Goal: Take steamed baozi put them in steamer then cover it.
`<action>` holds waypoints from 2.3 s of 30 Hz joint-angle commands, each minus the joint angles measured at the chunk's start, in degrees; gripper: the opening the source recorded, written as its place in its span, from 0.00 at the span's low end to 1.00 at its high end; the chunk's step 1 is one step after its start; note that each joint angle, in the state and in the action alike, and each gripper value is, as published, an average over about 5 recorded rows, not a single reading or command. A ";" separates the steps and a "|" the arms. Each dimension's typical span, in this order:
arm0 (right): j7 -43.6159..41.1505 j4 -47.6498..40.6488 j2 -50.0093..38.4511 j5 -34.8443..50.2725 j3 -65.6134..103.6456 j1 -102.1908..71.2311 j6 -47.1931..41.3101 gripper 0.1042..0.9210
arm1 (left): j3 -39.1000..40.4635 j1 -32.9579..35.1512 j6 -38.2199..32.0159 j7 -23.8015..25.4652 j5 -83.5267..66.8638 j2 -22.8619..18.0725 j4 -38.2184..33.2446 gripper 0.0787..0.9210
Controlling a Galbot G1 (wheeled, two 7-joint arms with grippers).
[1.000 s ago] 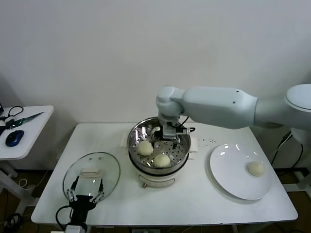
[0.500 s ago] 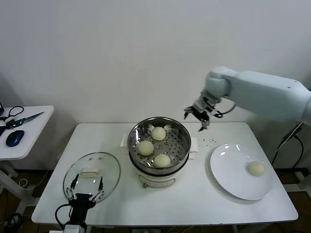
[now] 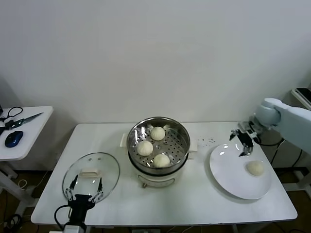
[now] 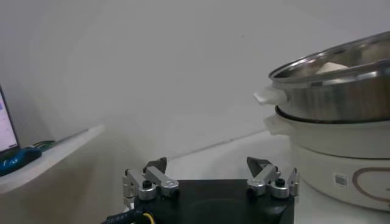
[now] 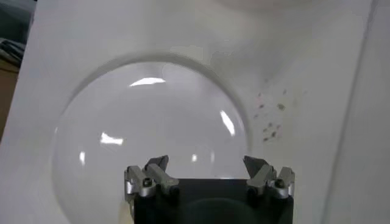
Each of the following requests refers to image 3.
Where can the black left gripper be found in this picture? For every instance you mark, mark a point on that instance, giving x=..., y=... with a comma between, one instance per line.
x=79, y=213

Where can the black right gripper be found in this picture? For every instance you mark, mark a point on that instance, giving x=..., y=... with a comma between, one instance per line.
x=246, y=139

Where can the round glass pot lid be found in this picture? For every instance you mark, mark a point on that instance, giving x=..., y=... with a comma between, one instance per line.
x=109, y=170

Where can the white steamed baozi bun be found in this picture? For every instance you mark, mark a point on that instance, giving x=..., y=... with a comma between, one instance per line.
x=161, y=160
x=145, y=148
x=158, y=133
x=254, y=168

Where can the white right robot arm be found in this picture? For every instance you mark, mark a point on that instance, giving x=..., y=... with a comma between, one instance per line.
x=291, y=121

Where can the stainless steel steamer basket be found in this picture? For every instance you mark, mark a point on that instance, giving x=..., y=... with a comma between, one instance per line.
x=136, y=136

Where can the round white plate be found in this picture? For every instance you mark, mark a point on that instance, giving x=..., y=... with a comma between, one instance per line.
x=230, y=174

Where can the white slanted pole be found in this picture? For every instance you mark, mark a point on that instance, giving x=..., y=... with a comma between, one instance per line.
x=277, y=148

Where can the white side table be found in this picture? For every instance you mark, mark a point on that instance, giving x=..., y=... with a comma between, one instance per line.
x=36, y=136

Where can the white electric cooking pot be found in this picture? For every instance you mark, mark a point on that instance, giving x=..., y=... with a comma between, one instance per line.
x=158, y=180

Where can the white shelf board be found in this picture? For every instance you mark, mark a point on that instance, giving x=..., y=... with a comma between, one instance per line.
x=293, y=92

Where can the black flat device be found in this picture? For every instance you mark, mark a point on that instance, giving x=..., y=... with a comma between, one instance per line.
x=305, y=93

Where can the blue computer mouse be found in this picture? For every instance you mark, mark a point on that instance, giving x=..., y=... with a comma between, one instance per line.
x=14, y=138

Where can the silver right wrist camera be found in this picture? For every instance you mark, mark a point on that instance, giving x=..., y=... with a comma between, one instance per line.
x=250, y=127

